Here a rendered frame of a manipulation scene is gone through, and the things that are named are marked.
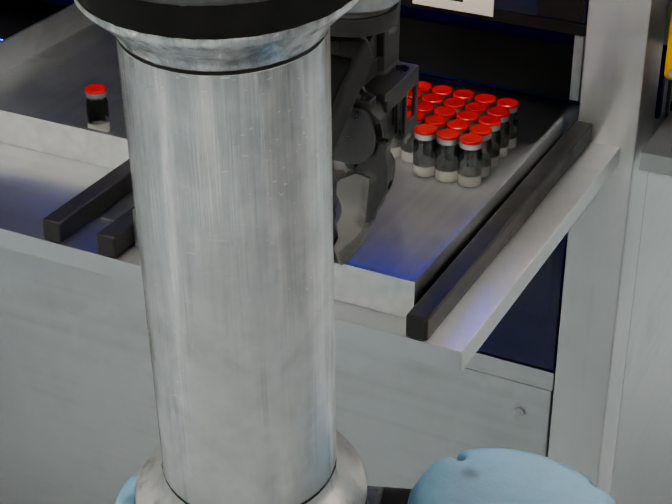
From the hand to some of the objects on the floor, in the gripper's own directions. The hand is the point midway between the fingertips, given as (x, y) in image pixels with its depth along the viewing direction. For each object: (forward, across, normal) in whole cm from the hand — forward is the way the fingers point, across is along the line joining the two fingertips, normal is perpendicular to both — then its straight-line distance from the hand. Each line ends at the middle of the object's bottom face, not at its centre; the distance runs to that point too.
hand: (334, 253), depth 113 cm
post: (+93, -12, -40) cm, 102 cm away
